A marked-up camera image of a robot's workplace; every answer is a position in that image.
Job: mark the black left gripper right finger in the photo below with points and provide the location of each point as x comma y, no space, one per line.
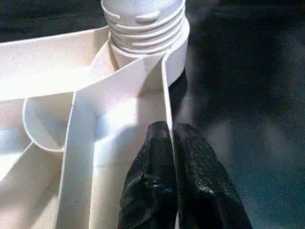
205,200

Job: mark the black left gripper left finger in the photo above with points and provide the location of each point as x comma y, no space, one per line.
150,191

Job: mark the white plastic table top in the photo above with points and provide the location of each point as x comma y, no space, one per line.
114,81

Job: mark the white plastic table leg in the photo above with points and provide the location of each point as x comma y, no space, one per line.
143,21

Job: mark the black work mat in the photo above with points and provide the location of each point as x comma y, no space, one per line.
238,119

